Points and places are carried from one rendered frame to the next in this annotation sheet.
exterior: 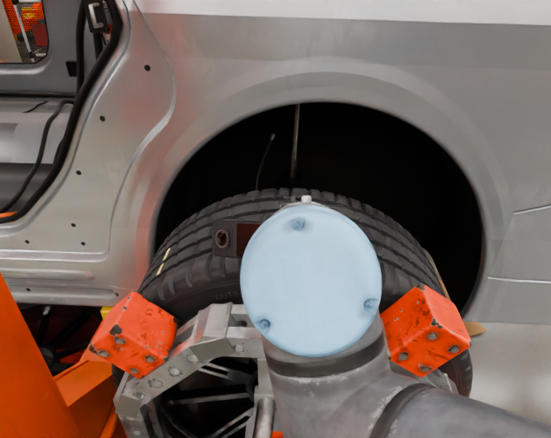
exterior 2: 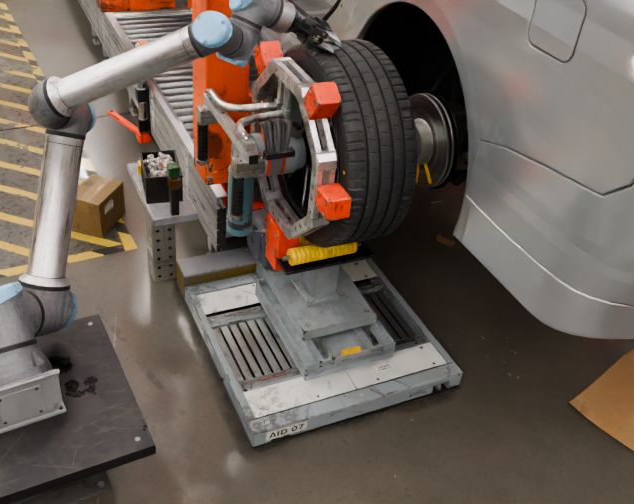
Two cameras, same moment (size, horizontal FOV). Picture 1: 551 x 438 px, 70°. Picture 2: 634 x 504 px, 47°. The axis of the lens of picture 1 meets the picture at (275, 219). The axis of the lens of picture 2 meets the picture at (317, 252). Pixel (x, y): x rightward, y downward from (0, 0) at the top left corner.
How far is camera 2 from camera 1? 200 cm
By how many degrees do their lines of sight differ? 47
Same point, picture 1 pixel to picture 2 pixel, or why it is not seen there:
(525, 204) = (485, 135)
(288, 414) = not seen: hidden behind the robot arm
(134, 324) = (266, 48)
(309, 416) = not seen: hidden behind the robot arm
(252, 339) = (279, 67)
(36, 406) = (235, 70)
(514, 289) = (476, 218)
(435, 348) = (311, 100)
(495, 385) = (563, 467)
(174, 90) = not seen: outside the picture
